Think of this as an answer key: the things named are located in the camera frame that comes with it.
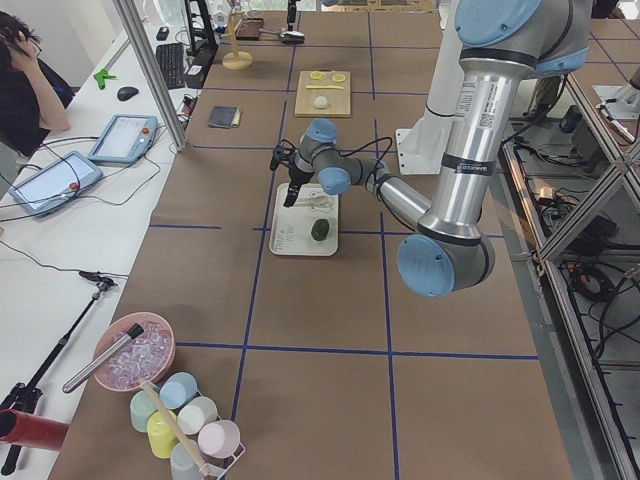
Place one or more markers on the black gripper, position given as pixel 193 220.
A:
pixel 292 14
pixel 299 176

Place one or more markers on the white ceramic spoon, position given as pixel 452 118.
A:
pixel 315 202

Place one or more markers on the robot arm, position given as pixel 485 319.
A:
pixel 503 43

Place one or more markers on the white steamed bun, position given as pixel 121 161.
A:
pixel 320 102

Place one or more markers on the steel tube in bowl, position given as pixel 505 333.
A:
pixel 90 369

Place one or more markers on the pink bowl with ice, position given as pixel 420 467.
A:
pixel 146 357

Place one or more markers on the steel scoop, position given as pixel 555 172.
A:
pixel 288 37

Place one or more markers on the cream bear serving tray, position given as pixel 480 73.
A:
pixel 291 227

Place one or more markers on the green avocado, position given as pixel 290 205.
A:
pixel 320 229

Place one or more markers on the upper lemon slice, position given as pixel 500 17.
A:
pixel 317 76

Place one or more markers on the wooden mug tree stand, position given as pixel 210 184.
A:
pixel 236 59

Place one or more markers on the yellow plastic knife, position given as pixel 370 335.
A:
pixel 323 87

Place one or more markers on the bamboo cutting board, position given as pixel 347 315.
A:
pixel 323 93

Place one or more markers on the grey folded cloth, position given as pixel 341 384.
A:
pixel 225 117

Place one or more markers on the black keyboard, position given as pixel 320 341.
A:
pixel 170 58

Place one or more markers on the far blue teach pendant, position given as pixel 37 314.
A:
pixel 126 138

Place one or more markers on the blue teach pendant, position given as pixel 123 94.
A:
pixel 126 138
pixel 57 184

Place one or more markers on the black computer mouse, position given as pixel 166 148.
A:
pixel 126 93

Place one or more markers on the green plastic clip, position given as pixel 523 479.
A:
pixel 101 77

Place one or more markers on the near blue teach pendant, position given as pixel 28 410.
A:
pixel 57 184

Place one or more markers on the wooden stick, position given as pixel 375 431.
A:
pixel 205 469

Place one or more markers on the person in black shirt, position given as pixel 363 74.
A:
pixel 34 98

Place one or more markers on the black tripod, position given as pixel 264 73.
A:
pixel 24 397

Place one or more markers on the red cylinder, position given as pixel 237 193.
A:
pixel 29 430

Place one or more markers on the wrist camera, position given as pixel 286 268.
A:
pixel 280 157

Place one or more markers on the aluminium frame post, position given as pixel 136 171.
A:
pixel 136 33

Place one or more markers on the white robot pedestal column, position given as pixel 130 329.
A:
pixel 448 75

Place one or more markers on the wire rack of cups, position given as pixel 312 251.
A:
pixel 218 439

